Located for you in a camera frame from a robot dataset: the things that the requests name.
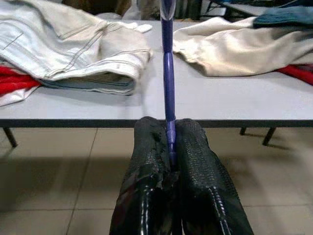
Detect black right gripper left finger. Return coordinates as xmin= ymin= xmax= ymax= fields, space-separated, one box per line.
xmin=109 ymin=116 xmax=181 ymax=235

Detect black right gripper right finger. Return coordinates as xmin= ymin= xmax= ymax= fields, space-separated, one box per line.
xmin=174 ymin=118 xmax=254 ymax=235

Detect purple plastic hanger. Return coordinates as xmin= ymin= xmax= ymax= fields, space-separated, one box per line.
xmin=160 ymin=0 xmax=178 ymax=172

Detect grey table with black legs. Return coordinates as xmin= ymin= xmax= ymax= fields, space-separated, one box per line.
xmin=0 ymin=19 xmax=313 ymax=149

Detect beige garment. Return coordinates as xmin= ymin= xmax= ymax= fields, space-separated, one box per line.
xmin=172 ymin=16 xmax=313 ymax=78

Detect small white case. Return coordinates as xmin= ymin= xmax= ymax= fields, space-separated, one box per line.
xmin=135 ymin=23 xmax=153 ymax=33

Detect light denim jeans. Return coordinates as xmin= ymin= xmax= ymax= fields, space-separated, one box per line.
xmin=0 ymin=0 xmax=155 ymax=96

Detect red and white garment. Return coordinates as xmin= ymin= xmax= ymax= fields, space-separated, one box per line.
xmin=0 ymin=64 xmax=43 ymax=108

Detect teal garment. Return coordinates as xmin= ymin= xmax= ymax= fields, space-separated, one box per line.
xmin=253 ymin=6 xmax=313 ymax=31

